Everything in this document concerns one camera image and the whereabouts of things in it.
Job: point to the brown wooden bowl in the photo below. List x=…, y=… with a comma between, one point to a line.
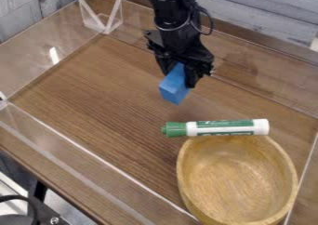
x=237, y=180

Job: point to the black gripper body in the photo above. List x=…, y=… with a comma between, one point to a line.
x=185, y=44

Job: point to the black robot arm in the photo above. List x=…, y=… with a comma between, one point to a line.
x=182, y=21

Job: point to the clear acrylic tray wall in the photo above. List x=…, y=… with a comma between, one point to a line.
x=113, y=197

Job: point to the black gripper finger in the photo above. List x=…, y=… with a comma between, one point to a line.
x=166, y=61
x=193, y=75

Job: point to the blue foam block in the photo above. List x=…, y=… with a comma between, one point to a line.
x=173, y=86

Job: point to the green white dry-erase marker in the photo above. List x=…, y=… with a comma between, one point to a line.
x=217, y=128

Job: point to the clear acrylic corner bracket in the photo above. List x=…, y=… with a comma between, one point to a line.
x=101, y=22

